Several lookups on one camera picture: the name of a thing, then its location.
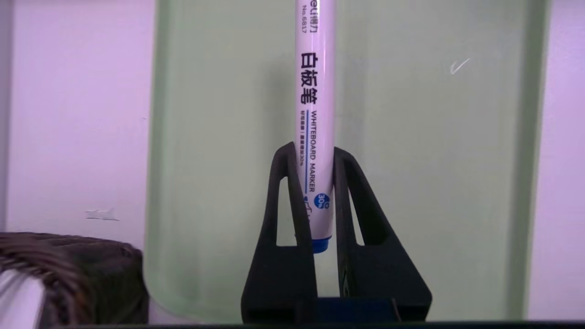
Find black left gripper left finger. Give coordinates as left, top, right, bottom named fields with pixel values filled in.
left=241, top=142, right=318, bottom=324

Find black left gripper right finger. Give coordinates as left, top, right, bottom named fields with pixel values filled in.
left=334, top=146, right=433, bottom=321

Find white marker with blue cap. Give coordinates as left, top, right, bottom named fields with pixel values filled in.
left=295, top=0, right=336, bottom=254

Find dark brown wicker basket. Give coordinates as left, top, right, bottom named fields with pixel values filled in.
left=0, top=232, right=149, bottom=326

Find light green plastic tray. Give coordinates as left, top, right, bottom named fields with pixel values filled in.
left=145, top=0, right=551, bottom=320

